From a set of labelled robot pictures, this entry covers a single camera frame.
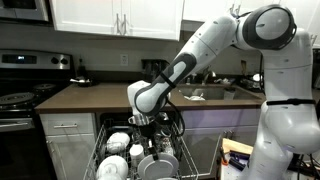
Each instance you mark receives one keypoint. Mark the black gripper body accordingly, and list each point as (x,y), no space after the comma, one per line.
(149,133)

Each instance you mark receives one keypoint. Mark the white plate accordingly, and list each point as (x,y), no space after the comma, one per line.
(164,167)

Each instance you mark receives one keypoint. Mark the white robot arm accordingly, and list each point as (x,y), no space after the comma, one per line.
(288,122)

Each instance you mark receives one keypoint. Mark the white printed mug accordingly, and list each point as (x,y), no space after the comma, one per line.
(137,154)

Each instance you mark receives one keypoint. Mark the white bowl left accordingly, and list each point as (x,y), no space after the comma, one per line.
(117,142)

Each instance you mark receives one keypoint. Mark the white bowl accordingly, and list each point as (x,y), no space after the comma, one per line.
(113,165)
(117,142)

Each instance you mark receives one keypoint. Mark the white bowl right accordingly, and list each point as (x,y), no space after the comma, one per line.
(113,165)

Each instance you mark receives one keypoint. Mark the kitchen sink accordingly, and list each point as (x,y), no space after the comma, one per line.
(215,92)

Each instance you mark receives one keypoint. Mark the white lower cabinet drawers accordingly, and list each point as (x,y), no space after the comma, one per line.
(70,140)

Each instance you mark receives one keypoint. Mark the white upper cabinets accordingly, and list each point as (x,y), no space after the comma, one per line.
(155,19)

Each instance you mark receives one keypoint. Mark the black stainless stove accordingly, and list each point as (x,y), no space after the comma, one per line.
(27,79)

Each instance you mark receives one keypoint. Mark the wire dishwasher rack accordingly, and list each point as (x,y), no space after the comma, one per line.
(124,149)

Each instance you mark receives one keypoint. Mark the white wall outlet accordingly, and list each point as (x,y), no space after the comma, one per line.
(123,59)

